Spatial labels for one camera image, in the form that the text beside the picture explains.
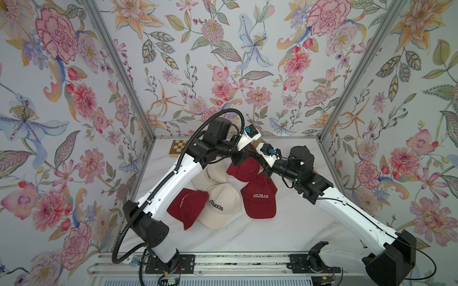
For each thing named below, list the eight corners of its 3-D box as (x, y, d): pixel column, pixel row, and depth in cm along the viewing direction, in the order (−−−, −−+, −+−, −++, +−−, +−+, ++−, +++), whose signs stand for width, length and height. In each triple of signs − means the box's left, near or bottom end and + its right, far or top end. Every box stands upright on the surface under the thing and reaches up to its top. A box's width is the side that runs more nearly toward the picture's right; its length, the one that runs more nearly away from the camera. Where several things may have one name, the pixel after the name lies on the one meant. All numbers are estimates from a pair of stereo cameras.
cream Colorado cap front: (200, 229, 85) (197, 221, 77) (204, 192, 97) (201, 182, 89) (241, 229, 86) (242, 221, 77) (239, 192, 97) (240, 183, 89)
